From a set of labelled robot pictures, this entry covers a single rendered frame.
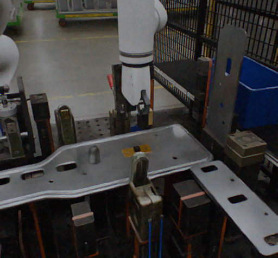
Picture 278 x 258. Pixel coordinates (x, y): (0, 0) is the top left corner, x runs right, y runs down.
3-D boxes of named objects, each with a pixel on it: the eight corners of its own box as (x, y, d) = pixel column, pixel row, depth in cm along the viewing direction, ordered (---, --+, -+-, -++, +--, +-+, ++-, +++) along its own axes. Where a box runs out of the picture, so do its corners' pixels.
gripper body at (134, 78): (115, 53, 78) (117, 92, 83) (128, 65, 70) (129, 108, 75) (143, 50, 80) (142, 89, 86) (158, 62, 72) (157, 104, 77)
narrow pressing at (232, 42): (226, 146, 91) (246, 30, 75) (205, 128, 100) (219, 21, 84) (228, 145, 91) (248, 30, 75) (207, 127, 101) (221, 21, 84)
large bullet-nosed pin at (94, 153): (90, 169, 84) (88, 149, 80) (88, 162, 86) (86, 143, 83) (101, 167, 85) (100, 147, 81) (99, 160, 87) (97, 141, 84)
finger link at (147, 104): (135, 81, 77) (135, 100, 80) (146, 94, 71) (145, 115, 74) (139, 81, 77) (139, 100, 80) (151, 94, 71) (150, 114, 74)
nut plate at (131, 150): (125, 157, 86) (125, 154, 85) (121, 150, 89) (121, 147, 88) (152, 151, 88) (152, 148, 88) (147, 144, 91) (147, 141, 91)
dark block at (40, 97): (50, 208, 109) (30, 103, 89) (48, 195, 115) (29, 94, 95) (64, 204, 111) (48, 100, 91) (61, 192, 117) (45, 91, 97)
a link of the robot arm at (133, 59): (114, 45, 76) (114, 57, 78) (125, 55, 69) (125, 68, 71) (145, 42, 79) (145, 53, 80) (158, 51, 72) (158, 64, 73)
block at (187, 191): (177, 288, 84) (183, 212, 70) (160, 254, 93) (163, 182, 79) (207, 276, 87) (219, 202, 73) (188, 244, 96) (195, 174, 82)
